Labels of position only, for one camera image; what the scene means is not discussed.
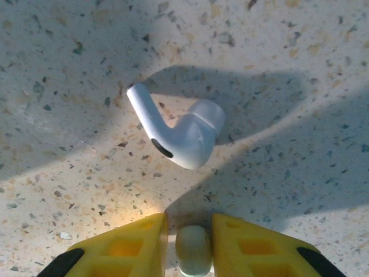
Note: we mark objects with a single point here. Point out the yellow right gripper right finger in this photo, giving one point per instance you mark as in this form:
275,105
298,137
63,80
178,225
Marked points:
259,254

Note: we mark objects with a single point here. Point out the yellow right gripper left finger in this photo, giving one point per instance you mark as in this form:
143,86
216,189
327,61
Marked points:
121,254

